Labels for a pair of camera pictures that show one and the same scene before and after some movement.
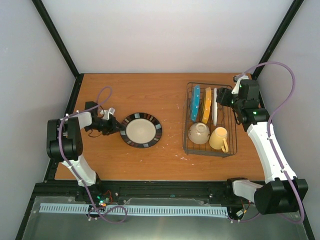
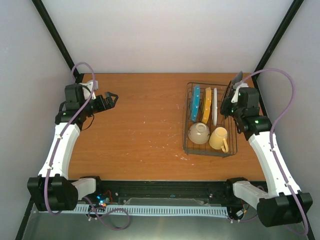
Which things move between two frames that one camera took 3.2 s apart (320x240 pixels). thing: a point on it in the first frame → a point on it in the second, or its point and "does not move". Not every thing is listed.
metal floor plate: (45, 225) does not move
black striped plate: (141, 130) → (225, 109)
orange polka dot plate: (207, 106) does not move
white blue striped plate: (215, 107) does not move
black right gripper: (221, 96) → (224, 110)
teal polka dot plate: (196, 100) does not move
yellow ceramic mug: (217, 140) does not move
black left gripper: (112, 127) → (110, 104)
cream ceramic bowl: (198, 133) does not move
